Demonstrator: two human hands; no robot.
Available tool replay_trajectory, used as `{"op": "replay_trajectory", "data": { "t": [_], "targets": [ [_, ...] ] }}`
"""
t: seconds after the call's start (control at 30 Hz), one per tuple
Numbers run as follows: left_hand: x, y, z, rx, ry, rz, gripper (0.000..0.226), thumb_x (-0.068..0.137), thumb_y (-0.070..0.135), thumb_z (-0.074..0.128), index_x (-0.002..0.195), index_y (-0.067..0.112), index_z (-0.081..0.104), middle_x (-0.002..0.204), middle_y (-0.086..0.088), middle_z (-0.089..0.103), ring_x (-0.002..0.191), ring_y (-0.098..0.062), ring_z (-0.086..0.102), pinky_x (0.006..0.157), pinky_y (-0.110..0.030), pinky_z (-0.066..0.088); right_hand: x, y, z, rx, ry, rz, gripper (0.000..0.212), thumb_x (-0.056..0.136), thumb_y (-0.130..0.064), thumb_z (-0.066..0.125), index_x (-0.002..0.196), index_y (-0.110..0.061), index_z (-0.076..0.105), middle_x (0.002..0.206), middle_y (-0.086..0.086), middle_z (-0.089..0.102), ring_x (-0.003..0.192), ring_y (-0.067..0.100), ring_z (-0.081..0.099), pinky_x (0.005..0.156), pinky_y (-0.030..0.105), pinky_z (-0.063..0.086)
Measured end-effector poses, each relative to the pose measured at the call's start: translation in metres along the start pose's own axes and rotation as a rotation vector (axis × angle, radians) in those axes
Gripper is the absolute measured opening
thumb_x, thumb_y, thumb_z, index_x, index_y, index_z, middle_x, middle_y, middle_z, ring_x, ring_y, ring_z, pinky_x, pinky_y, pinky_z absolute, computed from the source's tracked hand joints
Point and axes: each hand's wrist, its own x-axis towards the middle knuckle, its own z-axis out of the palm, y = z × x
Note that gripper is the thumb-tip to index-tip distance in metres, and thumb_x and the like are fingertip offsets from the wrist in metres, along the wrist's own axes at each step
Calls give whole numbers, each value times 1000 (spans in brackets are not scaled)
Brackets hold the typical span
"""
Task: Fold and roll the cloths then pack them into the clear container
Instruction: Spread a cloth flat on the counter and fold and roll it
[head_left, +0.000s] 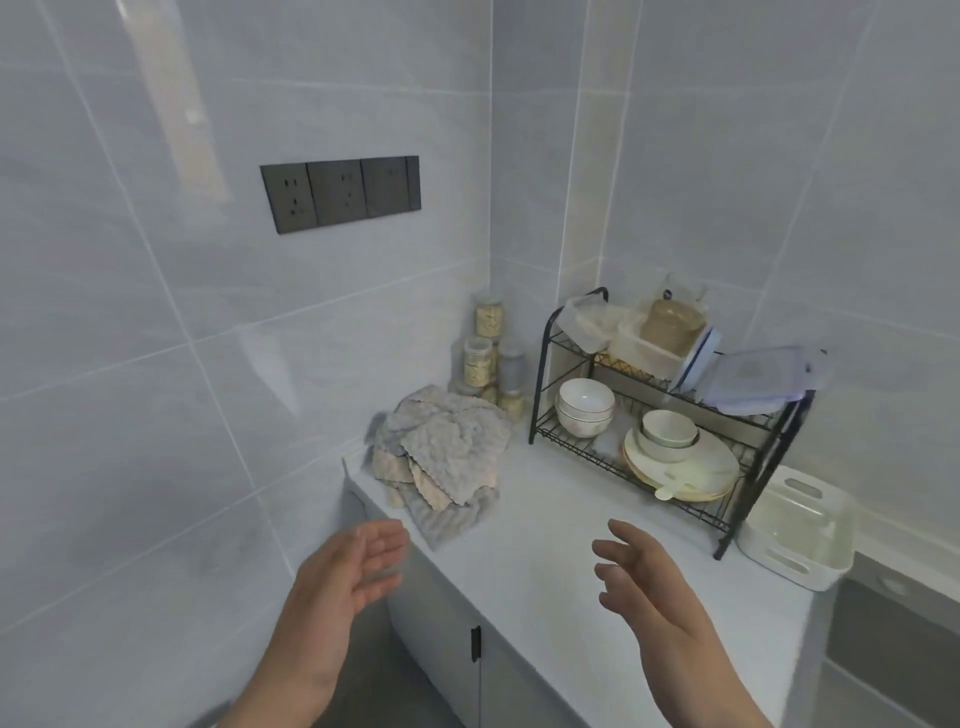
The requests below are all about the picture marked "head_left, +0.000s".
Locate small bowls on plates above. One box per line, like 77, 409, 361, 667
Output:
622, 449, 741, 505

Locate grey plastic lid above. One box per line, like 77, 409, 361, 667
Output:
671, 328, 724, 396

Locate person's right hand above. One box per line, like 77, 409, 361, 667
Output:
592, 518, 723, 678

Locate grey kitchen sink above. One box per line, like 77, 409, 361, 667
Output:
824, 551, 960, 728

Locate black wire dish rack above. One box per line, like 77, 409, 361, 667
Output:
528, 287, 819, 562

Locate white plastic basket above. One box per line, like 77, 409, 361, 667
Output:
736, 464, 857, 594

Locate tan lid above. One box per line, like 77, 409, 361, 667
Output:
639, 298, 709, 358

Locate clear plastic food container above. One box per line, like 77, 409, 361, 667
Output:
562, 294, 640, 355

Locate blue rimmed container lid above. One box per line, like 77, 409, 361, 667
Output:
701, 344, 828, 418

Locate large clear food container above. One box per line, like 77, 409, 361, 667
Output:
608, 303, 715, 385

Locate person's left hand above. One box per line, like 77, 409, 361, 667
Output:
277, 518, 412, 693

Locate clear jar grey contents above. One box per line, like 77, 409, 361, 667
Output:
497, 344, 527, 396

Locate pale green rice paddle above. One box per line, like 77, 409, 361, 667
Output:
653, 464, 723, 502

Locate small white bowl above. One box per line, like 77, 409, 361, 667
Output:
641, 408, 700, 450
635, 427, 701, 465

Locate pile of fluffy cloths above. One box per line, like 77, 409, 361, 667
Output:
365, 384, 516, 553

